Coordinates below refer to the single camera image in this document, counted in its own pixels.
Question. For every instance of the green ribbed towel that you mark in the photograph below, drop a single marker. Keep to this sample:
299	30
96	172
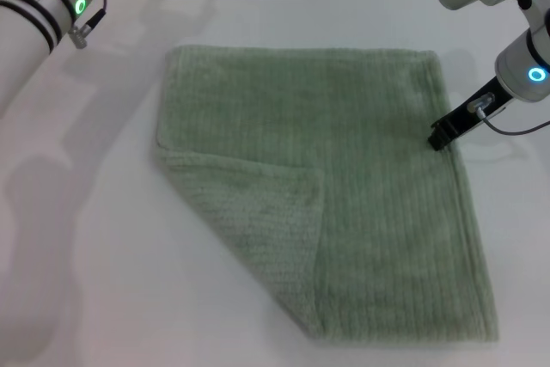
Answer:
344	169

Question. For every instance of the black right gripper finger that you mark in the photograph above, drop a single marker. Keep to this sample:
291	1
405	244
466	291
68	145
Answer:
437	128
440	142

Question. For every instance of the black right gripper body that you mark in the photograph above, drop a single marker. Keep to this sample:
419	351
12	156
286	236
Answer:
466	120

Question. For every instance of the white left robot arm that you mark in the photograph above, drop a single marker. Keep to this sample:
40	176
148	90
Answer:
26	27

